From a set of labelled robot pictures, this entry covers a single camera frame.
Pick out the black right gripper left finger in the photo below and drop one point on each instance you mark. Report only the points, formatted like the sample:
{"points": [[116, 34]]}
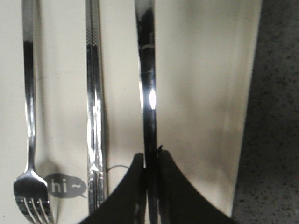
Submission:
{"points": [[127, 203]]}

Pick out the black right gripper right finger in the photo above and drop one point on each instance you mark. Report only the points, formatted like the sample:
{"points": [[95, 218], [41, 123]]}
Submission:
{"points": [[179, 201]]}

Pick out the silver metal chopstick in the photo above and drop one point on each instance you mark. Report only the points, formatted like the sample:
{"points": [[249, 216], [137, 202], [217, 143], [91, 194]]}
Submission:
{"points": [[100, 190], [90, 55]]}

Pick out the silver metal fork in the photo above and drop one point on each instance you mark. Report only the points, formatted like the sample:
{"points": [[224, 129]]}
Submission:
{"points": [[30, 190]]}

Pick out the beige rabbit print tray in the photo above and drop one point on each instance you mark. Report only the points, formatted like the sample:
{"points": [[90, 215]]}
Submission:
{"points": [[204, 59]]}

